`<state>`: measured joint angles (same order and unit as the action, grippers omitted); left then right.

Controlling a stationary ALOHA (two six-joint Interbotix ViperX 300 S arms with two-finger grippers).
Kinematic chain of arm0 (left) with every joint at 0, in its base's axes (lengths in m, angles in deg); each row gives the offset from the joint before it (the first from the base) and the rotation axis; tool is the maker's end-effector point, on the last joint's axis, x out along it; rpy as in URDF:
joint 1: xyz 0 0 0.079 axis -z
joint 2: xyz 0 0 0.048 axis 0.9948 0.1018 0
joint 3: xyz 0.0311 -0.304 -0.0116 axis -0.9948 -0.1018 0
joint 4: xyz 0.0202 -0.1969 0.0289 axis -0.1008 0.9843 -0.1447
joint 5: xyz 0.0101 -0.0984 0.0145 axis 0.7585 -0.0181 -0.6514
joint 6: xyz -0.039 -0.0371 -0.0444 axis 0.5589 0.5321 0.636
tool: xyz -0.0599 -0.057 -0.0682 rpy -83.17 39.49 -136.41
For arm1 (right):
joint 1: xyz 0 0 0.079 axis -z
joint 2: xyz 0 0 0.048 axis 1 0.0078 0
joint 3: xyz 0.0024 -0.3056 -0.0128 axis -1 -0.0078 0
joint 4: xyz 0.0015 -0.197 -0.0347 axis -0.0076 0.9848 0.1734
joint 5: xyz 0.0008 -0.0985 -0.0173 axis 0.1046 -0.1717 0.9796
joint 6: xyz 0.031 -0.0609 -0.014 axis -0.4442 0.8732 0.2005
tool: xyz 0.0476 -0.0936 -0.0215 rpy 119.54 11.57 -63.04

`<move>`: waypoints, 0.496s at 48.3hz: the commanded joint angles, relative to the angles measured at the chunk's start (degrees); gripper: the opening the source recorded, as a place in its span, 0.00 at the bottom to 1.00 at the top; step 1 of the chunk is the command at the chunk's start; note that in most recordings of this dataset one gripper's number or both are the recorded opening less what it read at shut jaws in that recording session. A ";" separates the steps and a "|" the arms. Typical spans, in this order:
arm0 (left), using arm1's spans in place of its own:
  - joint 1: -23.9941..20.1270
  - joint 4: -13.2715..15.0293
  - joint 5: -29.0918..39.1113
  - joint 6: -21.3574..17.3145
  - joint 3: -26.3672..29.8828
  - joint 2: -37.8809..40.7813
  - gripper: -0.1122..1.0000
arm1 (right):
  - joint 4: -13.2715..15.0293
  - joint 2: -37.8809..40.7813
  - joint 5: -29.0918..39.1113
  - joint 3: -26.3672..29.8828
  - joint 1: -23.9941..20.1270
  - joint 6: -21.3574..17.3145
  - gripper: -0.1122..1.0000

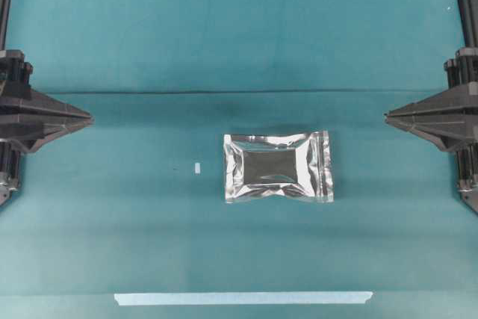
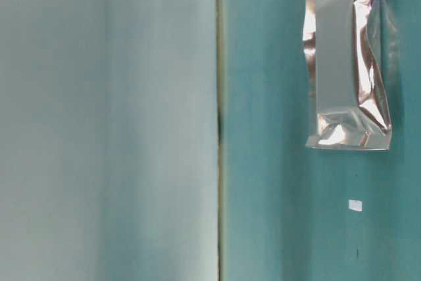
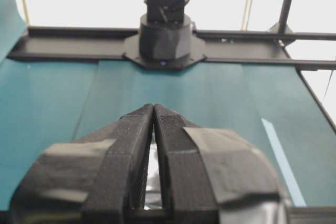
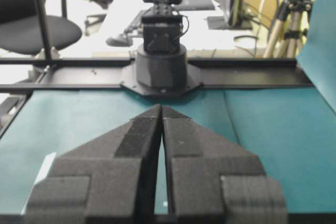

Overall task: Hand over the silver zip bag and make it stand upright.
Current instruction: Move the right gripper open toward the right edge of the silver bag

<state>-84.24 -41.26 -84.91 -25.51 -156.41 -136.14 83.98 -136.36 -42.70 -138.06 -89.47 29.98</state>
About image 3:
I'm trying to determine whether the long light blue tape strip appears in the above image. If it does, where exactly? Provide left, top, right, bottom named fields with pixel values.
left=261, top=118, right=307, bottom=207

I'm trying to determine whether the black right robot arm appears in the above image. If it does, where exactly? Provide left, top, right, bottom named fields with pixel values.
left=139, top=0, right=192, bottom=61

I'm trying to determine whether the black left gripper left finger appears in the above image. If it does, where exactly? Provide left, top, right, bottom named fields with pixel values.
left=7, top=104, right=153, bottom=223

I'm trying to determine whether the silver zip bag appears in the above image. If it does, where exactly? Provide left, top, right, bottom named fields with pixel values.
left=144, top=139, right=163, bottom=210

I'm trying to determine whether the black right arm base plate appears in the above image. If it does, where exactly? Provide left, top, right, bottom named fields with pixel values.
left=123, top=23, right=206, bottom=70

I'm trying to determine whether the black aluminium frame rail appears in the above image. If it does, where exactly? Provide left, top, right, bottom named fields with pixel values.
left=8, top=27, right=335, bottom=71

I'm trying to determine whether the black vertical frame post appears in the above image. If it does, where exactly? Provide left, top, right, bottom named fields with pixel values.
left=278, top=0, right=292, bottom=34

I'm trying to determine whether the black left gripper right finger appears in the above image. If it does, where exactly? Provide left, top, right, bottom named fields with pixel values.
left=153, top=104, right=290, bottom=223

